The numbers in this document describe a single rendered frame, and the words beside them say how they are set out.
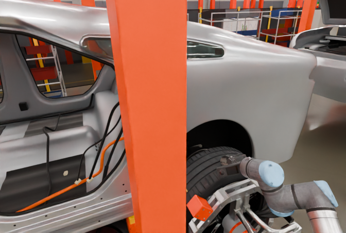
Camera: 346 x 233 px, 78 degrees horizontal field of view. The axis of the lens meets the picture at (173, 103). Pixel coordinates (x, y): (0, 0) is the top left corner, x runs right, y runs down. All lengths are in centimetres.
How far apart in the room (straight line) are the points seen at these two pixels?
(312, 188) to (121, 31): 83
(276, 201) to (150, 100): 66
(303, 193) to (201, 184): 46
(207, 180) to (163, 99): 70
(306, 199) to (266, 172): 16
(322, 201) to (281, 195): 13
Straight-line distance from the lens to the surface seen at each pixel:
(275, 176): 93
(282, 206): 99
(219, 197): 115
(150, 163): 62
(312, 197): 96
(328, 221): 95
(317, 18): 899
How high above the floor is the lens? 194
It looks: 23 degrees down
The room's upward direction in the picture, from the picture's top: 1 degrees counter-clockwise
